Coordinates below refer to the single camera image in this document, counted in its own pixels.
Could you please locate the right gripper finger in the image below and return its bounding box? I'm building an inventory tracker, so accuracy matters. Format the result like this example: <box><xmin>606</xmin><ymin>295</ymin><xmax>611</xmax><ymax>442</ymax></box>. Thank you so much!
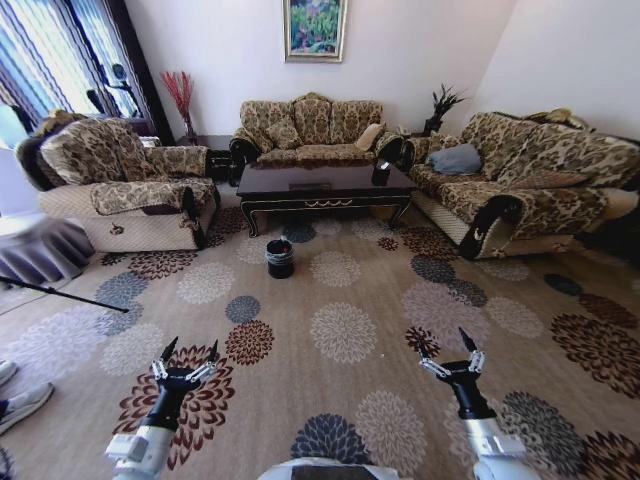
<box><xmin>416</xmin><ymin>340</ymin><xmax>452</xmax><ymax>380</ymax></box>
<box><xmin>457</xmin><ymin>327</ymin><xmax>487</xmax><ymax>376</ymax></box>

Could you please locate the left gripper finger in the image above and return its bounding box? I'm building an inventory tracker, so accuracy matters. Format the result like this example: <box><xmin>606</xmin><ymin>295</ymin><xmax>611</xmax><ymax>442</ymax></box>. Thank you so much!
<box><xmin>150</xmin><ymin>336</ymin><xmax>180</xmax><ymax>379</ymax></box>
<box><xmin>188</xmin><ymin>339</ymin><xmax>220</xmax><ymax>384</ymax></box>

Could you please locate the black trash bin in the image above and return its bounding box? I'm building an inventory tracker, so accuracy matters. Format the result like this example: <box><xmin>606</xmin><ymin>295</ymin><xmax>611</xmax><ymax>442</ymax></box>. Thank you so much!
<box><xmin>264</xmin><ymin>238</ymin><xmax>297</xmax><ymax>280</ymax></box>

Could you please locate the black tripod leg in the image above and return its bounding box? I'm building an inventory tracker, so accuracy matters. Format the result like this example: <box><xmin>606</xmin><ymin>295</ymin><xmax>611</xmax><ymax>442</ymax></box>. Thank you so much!
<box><xmin>0</xmin><ymin>275</ymin><xmax>131</xmax><ymax>315</ymax></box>

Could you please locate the person's white shoe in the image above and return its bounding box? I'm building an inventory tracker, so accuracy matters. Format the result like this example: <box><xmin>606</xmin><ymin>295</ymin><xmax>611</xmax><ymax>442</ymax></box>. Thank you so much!
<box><xmin>0</xmin><ymin>381</ymin><xmax>56</xmax><ymax>437</ymax></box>

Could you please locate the white robot front shell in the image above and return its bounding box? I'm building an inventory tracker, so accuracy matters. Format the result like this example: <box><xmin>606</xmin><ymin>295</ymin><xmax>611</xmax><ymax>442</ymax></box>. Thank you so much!
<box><xmin>256</xmin><ymin>457</ymin><xmax>402</xmax><ymax>480</ymax></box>

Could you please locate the round table grey cloth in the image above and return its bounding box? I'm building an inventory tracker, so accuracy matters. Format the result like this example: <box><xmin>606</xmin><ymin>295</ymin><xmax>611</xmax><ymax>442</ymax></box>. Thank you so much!
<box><xmin>0</xmin><ymin>213</ymin><xmax>97</xmax><ymax>287</ymax></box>

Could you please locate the brown quilted cushion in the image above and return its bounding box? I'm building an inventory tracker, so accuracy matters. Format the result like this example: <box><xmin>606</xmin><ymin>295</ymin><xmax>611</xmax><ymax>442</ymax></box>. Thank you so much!
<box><xmin>513</xmin><ymin>168</ymin><xmax>592</xmax><ymax>190</ymax></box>

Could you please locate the dark wooden coffee table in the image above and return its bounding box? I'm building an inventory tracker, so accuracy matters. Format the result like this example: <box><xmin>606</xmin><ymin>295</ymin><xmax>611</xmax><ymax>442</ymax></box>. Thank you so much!
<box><xmin>235</xmin><ymin>161</ymin><xmax>419</xmax><ymax>238</ymax></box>

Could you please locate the grey cushion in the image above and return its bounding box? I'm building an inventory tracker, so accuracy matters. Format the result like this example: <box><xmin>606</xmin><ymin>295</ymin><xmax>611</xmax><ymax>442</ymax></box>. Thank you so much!
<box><xmin>426</xmin><ymin>143</ymin><xmax>483</xmax><ymax>177</ymax></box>

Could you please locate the floral two-seat sofa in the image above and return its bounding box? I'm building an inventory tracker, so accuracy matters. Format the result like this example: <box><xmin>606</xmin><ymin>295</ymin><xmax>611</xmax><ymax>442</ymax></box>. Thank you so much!
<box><xmin>405</xmin><ymin>109</ymin><xmax>640</xmax><ymax>261</ymax></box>

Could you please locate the floral armchair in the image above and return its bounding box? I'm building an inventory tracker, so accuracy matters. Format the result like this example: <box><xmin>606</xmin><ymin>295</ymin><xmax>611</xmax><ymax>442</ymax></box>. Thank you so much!
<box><xmin>16</xmin><ymin>116</ymin><xmax>222</xmax><ymax>254</ymax></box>

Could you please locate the dark wooden side table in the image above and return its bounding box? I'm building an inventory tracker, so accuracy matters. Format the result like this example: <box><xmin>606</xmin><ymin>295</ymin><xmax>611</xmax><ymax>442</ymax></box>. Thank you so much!
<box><xmin>176</xmin><ymin>133</ymin><xmax>236</xmax><ymax>185</ymax></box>

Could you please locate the white covered chair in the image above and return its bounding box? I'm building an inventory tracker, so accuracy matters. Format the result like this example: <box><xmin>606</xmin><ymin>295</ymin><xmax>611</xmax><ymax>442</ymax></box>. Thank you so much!
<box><xmin>0</xmin><ymin>143</ymin><xmax>47</xmax><ymax>236</ymax></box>

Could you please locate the beige cushion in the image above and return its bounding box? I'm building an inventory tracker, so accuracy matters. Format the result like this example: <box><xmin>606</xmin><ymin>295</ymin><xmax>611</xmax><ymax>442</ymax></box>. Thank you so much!
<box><xmin>354</xmin><ymin>122</ymin><xmax>386</xmax><ymax>152</ymax></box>

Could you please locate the floral patterned cushion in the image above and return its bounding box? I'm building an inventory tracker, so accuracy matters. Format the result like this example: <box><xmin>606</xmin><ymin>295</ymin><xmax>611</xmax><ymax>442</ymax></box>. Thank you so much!
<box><xmin>265</xmin><ymin>118</ymin><xmax>304</xmax><ymax>152</ymax></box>

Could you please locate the dark dried plant vase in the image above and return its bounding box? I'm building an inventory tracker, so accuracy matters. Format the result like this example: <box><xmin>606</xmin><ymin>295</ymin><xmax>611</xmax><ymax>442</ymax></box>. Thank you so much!
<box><xmin>423</xmin><ymin>83</ymin><xmax>470</xmax><ymax>137</ymax></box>

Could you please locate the floral three-seat sofa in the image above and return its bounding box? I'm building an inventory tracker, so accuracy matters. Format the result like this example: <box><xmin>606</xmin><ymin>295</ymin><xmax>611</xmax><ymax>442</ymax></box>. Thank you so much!
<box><xmin>228</xmin><ymin>91</ymin><xmax>417</xmax><ymax>187</ymax></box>

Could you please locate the red dried plant vase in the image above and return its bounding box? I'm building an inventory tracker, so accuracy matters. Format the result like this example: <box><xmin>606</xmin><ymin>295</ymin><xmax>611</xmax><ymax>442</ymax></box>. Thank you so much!
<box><xmin>160</xmin><ymin>70</ymin><xmax>198</xmax><ymax>139</ymax></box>

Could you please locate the black stand with round heads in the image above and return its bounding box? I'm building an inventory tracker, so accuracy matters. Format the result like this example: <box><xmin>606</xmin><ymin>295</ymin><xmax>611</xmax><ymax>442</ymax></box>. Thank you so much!
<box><xmin>84</xmin><ymin>63</ymin><xmax>140</xmax><ymax>120</ymax></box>

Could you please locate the striped purple curtain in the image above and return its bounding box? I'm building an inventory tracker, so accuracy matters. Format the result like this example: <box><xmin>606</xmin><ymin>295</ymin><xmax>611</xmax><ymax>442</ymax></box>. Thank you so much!
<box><xmin>0</xmin><ymin>0</ymin><xmax>154</xmax><ymax>134</ymax></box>

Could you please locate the framed floral painting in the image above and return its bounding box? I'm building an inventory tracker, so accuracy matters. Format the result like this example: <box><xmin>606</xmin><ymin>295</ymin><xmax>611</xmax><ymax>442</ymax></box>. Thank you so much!
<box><xmin>282</xmin><ymin>0</ymin><xmax>348</xmax><ymax>65</ymax></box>

